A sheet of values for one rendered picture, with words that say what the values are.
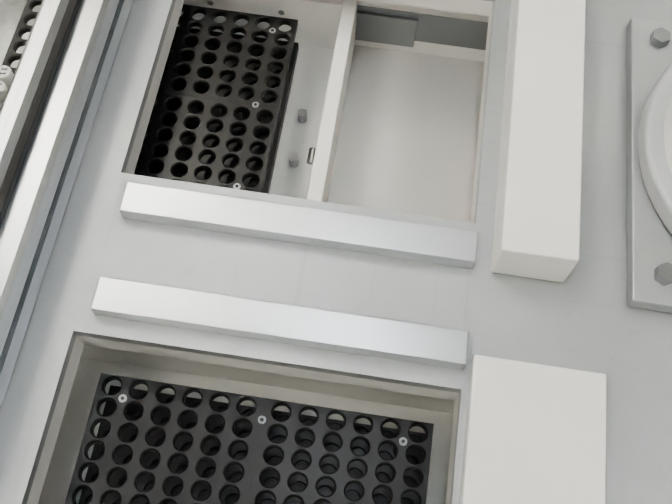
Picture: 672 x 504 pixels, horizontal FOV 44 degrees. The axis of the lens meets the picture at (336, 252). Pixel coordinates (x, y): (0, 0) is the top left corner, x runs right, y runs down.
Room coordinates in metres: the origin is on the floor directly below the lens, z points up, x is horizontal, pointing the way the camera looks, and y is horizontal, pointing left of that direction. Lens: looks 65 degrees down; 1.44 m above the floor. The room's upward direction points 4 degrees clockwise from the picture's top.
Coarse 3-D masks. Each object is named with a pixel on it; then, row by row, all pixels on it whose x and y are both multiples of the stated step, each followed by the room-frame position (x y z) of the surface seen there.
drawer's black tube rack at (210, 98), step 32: (192, 32) 0.46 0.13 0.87; (224, 32) 0.44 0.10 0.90; (256, 32) 0.44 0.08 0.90; (288, 32) 0.45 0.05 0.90; (192, 64) 0.41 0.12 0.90; (224, 64) 0.41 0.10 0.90; (256, 64) 0.43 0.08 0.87; (288, 64) 0.41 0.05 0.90; (160, 96) 0.38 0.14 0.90; (192, 96) 0.38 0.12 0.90; (224, 96) 0.40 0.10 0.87; (256, 96) 0.38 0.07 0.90; (288, 96) 0.41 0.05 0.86; (160, 128) 0.35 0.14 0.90; (192, 128) 0.37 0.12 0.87; (224, 128) 0.35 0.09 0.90; (256, 128) 0.35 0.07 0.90; (160, 160) 0.32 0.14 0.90; (192, 160) 0.32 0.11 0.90; (224, 160) 0.32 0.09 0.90; (256, 160) 0.33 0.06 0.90
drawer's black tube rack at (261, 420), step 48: (144, 384) 0.15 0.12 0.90; (144, 432) 0.12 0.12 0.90; (192, 432) 0.12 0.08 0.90; (240, 432) 0.13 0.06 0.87; (288, 432) 0.12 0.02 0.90; (336, 432) 0.12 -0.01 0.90; (384, 432) 0.13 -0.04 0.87; (432, 432) 0.13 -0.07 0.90; (144, 480) 0.09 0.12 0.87; (192, 480) 0.09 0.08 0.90; (240, 480) 0.09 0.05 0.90; (288, 480) 0.09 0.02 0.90; (336, 480) 0.09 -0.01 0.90; (384, 480) 0.10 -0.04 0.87
